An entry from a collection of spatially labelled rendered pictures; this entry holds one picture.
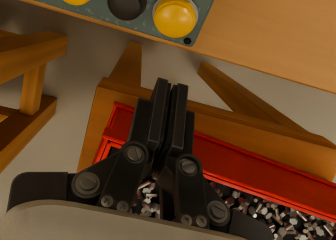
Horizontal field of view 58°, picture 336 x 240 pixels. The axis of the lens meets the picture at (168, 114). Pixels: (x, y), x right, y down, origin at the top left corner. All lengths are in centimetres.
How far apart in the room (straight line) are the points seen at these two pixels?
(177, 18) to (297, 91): 115
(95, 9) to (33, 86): 77
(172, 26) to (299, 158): 29
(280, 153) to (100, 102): 24
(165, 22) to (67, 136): 109
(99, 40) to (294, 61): 95
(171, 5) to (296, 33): 12
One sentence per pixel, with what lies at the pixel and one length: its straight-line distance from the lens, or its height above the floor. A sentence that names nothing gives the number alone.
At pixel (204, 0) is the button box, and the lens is 22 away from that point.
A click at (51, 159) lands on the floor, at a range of 133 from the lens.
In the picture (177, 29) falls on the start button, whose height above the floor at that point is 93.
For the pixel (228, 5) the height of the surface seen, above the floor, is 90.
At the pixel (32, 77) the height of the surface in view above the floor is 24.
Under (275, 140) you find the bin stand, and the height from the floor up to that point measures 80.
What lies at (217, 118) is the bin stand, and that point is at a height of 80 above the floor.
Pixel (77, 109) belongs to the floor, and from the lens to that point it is 123.
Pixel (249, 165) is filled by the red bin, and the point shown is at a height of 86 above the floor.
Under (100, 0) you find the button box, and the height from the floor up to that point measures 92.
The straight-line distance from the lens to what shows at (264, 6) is 27.
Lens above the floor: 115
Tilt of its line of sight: 72 degrees down
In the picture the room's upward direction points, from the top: 166 degrees clockwise
